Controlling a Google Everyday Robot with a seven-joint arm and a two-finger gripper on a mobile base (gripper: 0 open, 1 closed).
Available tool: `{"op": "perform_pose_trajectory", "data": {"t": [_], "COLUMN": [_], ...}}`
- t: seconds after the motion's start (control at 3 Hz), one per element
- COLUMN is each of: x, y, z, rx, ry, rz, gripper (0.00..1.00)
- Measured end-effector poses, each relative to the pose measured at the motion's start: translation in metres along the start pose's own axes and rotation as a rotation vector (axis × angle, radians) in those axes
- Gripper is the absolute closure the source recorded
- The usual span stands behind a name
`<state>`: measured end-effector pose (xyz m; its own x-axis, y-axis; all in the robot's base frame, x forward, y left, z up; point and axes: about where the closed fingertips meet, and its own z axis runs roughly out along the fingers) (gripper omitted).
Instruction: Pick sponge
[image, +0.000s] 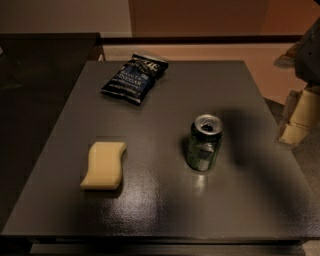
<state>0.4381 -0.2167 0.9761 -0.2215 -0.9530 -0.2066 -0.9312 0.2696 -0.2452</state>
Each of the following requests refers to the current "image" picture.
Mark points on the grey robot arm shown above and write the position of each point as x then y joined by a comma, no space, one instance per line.
304,57

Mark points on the blue chip bag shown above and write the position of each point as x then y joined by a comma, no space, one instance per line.
136,78

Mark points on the yellow curved sponge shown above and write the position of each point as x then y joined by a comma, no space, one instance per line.
104,166

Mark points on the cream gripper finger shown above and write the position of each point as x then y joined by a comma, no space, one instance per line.
300,115

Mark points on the green soda can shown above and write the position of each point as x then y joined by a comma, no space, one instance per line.
204,142

